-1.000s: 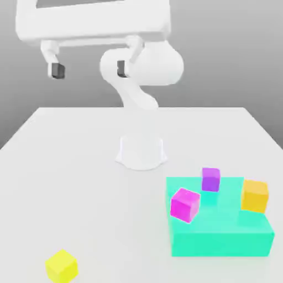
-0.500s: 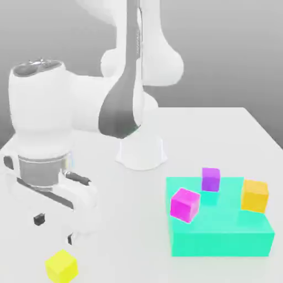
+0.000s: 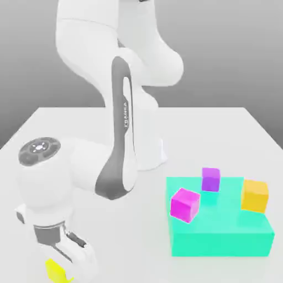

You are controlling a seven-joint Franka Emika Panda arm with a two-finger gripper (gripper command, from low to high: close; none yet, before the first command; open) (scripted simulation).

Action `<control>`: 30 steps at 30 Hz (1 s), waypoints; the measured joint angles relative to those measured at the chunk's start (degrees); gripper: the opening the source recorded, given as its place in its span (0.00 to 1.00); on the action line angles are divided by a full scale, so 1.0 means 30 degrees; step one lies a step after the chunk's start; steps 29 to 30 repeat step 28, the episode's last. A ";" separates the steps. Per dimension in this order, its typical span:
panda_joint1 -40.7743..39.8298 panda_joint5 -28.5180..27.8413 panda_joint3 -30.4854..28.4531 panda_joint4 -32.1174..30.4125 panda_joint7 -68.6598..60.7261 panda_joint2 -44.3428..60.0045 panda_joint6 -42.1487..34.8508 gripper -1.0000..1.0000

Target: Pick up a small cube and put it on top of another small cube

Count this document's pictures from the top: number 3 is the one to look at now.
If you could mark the small orange cube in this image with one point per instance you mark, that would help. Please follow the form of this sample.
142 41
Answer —
254 196

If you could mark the small magenta cube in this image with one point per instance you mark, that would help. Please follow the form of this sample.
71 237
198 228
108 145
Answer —
185 205

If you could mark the small yellow cube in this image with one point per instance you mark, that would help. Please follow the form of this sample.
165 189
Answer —
55 270

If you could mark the small purple cube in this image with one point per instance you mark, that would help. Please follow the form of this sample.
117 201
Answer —
210 179

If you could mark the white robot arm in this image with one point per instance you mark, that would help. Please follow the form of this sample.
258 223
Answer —
88 73

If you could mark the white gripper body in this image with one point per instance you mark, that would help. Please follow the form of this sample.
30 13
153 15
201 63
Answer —
77 256

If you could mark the large turquoise box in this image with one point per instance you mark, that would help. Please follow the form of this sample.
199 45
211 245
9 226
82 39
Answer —
221 238

